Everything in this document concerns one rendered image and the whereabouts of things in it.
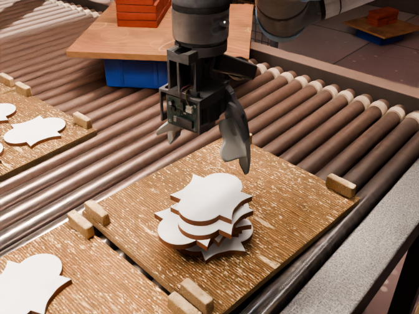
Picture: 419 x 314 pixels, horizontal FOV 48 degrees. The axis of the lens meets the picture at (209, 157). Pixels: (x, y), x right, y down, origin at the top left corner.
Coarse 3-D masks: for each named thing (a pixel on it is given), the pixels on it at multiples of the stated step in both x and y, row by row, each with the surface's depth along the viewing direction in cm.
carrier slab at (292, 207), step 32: (192, 160) 103; (256, 160) 103; (128, 192) 94; (160, 192) 94; (256, 192) 94; (288, 192) 94; (320, 192) 94; (96, 224) 86; (128, 224) 86; (256, 224) 86; (288, 224) 86; (320, 224) 86; (128, 256) 81; (160, 256) 79; (192, 256) 79; (224, 256) 79; (256, 256) 79; (288, 256) 79; (224, 288) 73; (256, 288) 75
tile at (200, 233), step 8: (176, 208) 79; (240, 208) 79; (248, 208) 79; (240, 216) 77; (248, 216) 78; (184, 224) 75; (216, 224) 75; (224, 224) 75; (232, 224) 75; (184, 232) 74; (192, 232) 74; (200, 232) 74; (208, 232) 74; (216, 232) 74; (224, 232) 74
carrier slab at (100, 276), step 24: (48, 240) 82; (72, 240) 82; (96, 240) 82; (0, 264) 78; (72, 264) 78; (96, 264) 78; (120, 264) 78; (72, 288) 73; (96, 288) 73; (120, 288) 73; (144, 288) 73; (48, 312) 70; (72, 312) 70; (96, 312) 70; (120, 312) 70; (144, 312) 70; (168, 312) 70
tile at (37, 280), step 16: (32, 256) 78; (48, 256) 78; (16, 272) 75; (32, 272) 75; (48, 272) 75; (0, 288) 72; (16, 288) 72; (32, 288) 72; (48, 288) 72; (0, 304) 70; (16, 304) 70; (32, 304) 70; (48, 304) 70
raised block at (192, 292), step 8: (184, 280) 71; (184, 288) 71; (192, 288) 70; (200, 288) 70; (184, 296) 72; (192, 296) 70; (200, 296) 69; (208, 296) 69; (200, 304) 69; (208, 304) 68; (208, 312) 69
